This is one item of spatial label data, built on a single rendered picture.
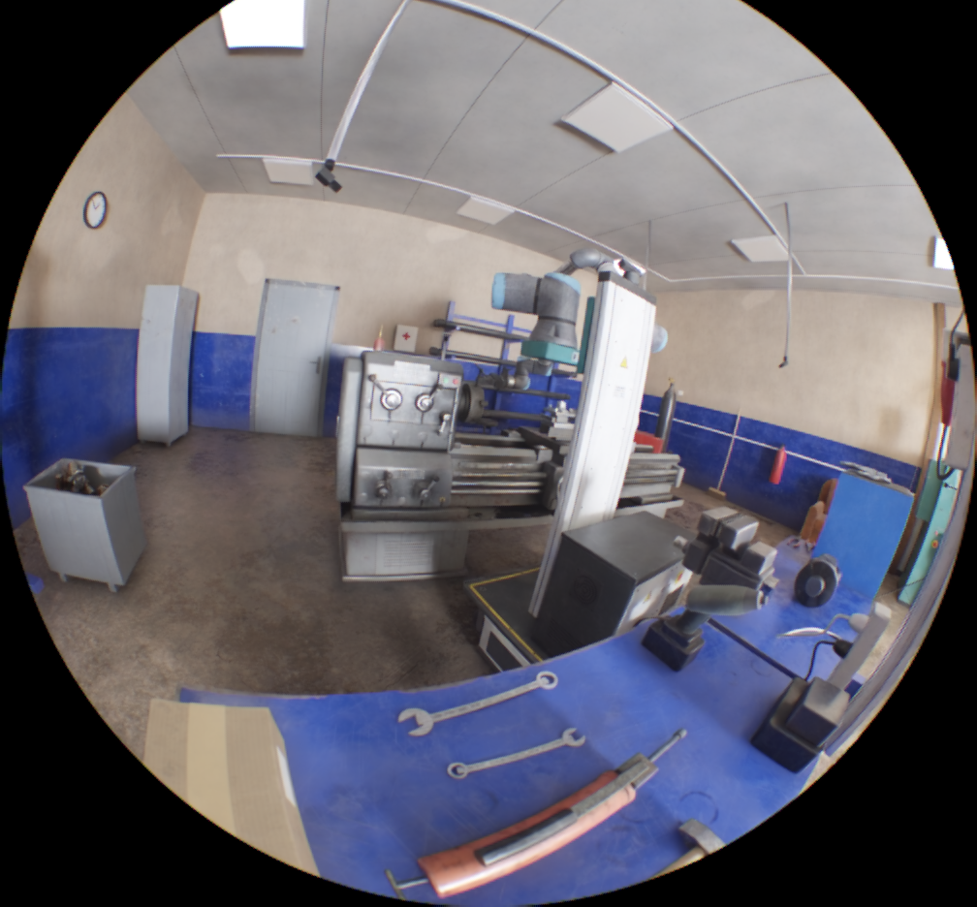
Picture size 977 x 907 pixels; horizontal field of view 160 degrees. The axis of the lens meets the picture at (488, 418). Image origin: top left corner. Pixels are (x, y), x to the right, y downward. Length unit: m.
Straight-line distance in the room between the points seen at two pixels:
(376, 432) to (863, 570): 2.30
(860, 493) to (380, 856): 1.57
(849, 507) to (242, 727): 1.68
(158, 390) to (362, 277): 3.10
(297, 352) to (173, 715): 4.83
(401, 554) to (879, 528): 2.35
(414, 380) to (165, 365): 3.36
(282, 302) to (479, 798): 5.11
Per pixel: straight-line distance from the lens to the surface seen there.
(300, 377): 5.08
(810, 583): 1.22
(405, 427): 1.89
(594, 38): 2.48
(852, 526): 1.56
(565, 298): 1.30
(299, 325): 5.07
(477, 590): 1.72
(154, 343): 4.61
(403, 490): 1.86
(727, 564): 1.01
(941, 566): 0.71
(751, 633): 1.01
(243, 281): 5.37
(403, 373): 1.84
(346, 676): 1.70
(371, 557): 2.15
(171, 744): 0.49
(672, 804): 0.61
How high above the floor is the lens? 1.36
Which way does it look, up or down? 9 degrees down
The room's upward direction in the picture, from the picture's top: 9 degrees clockwise
